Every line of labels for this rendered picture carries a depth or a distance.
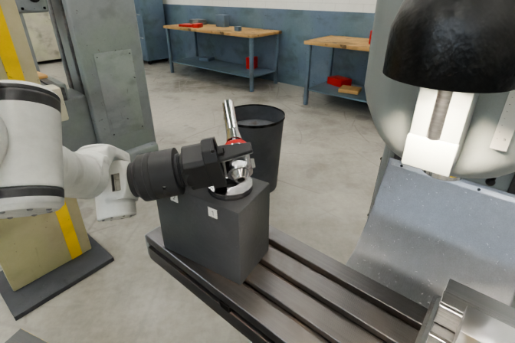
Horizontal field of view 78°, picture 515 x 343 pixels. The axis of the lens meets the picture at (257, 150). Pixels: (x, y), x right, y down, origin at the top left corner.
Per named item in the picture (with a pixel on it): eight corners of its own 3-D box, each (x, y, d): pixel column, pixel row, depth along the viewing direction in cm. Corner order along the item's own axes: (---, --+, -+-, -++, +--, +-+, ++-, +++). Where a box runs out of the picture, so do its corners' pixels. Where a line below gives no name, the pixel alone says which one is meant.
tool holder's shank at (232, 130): (235, 138, 59) (227, 96, 65) (223, 147, 60) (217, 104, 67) (247, 145, 61) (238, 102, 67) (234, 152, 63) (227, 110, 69)
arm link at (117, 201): (145, 145, 55) (80, 158, 55) (154, 207, 53) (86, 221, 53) (165, 158, 66) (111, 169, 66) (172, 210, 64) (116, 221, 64)
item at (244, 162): (241, 163, 55) (236, 139, 58) (221, 176, 57) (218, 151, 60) (258, 171, 58) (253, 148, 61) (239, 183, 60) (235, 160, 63)
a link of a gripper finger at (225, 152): (254, 155, 56) (219, 162, 56) (250, 142, 58) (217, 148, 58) (252, 151, 55) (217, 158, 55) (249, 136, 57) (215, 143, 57)
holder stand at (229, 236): (241, 286, 66) (237, 207, 57) (163, 246, 76) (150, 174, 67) (269, 249, 75) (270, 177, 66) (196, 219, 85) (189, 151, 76)
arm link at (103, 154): (135, 153, 63) (96, 136, 50) (140, 198, 61) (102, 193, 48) (103, 160, 63) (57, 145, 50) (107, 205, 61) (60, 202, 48)
